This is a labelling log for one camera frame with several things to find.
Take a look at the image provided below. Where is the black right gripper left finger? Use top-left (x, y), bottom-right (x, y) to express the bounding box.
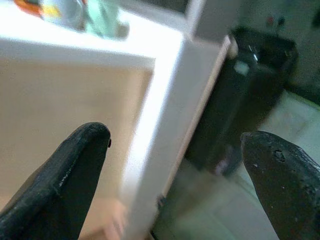
top-left (0, 121), bottom-right (112, 240)

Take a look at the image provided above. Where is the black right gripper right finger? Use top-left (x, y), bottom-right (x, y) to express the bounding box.
top-left (239, 130), bottom-right (320, 240)

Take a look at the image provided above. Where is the black bin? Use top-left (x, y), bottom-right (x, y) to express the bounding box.
top-left (186, 26), bottom-right (300, 177)

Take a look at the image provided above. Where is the white beige kitchen cabinet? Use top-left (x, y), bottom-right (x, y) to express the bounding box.
top-left (0, 0), bottom-right (235, 240)

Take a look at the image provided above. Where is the pale green translucent item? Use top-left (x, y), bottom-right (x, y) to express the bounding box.
top-left (82, 0), bottom-right (131, 40)

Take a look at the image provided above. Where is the orange yellow packet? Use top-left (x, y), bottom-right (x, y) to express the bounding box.
top-left (13, 0), bottom-right (63, 20)

